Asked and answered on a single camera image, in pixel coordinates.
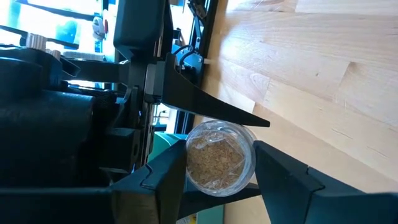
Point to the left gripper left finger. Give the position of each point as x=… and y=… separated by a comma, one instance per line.
x=93, y=205

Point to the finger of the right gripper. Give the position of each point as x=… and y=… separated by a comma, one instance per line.
x=211, y=196
x=199, y=99

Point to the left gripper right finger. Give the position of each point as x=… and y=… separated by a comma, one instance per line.
x=326, y=208

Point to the labelled clear glass spice jar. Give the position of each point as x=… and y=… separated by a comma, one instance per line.
x=217, y=158

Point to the teal plastic bin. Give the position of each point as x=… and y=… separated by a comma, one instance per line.
x=164, y=141

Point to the black aluminium table frame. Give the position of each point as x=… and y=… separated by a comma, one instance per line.
x=205, y=31

